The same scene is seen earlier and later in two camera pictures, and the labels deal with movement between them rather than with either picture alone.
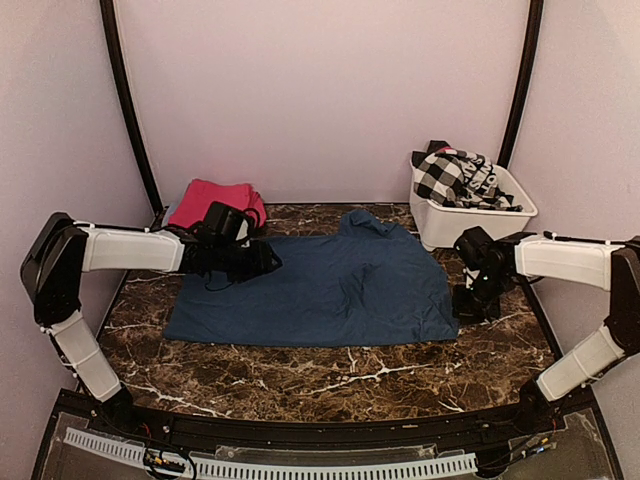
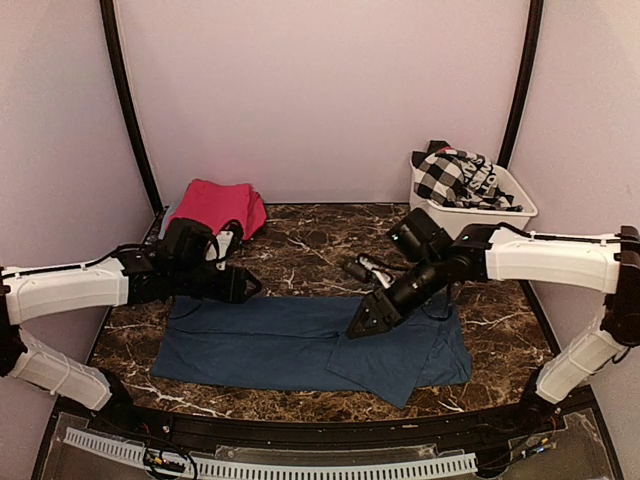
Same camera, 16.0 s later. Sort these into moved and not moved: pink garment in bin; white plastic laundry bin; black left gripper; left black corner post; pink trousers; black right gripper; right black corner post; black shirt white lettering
Moved: black left gripper; black right gripper
Not moved: right black corner post; pink garment in bin; black shirt white lettering; pink trousers; left black corner post; white plastic laundry bin
